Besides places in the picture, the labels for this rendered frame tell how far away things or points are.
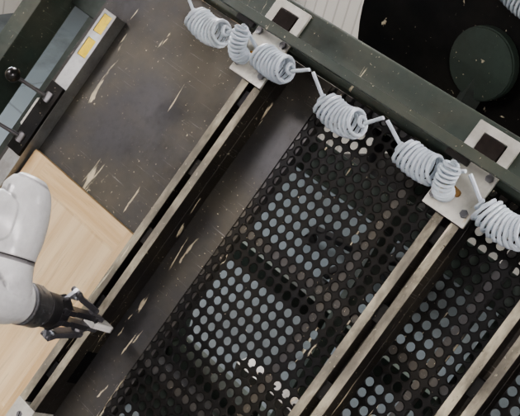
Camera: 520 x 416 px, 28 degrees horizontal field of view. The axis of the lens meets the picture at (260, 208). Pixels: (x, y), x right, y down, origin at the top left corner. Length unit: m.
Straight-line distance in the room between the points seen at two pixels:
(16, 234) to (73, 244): 0.49
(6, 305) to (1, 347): 0.56
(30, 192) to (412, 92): 0.77
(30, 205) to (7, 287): 0.16
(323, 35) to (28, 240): 0.74
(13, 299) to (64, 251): 0.50
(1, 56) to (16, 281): 0.91
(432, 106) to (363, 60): 0.19
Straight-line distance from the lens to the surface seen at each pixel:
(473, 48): 2.53
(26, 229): 2.02
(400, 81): 2.09
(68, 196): 2.53
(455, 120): 2.02
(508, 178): 1.79
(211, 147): 2.27
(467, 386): 1.93
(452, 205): 1.96
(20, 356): 2.52
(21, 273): 2.03
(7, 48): 2.78
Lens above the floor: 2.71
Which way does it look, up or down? 31 degrees down
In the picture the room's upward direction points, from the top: 16 degrees clockwise
